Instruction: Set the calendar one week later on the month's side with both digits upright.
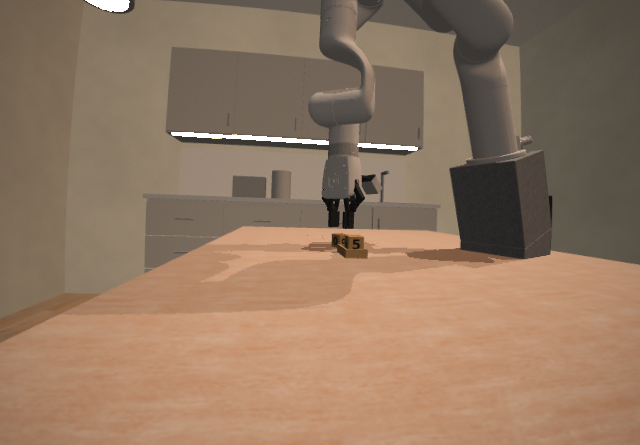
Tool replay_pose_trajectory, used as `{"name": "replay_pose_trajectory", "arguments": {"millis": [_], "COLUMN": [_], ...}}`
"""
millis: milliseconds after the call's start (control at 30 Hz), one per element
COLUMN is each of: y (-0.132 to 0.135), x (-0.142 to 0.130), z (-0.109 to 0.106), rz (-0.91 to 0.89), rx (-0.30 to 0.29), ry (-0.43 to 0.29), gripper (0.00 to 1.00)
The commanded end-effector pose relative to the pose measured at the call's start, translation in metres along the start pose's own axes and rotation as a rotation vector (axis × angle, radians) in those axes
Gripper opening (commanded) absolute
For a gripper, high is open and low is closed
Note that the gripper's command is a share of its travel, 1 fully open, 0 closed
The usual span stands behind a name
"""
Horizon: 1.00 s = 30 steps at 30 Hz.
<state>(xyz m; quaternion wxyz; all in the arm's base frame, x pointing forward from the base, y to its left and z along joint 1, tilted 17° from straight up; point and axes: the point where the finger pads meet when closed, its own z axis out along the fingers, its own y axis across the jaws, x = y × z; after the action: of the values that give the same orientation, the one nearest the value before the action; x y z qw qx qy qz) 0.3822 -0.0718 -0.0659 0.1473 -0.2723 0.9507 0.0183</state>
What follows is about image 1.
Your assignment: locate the wooden number cube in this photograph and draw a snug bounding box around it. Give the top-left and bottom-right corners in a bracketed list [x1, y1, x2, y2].
[331, 233, 349, 247]
[344, 235, 364, 249]

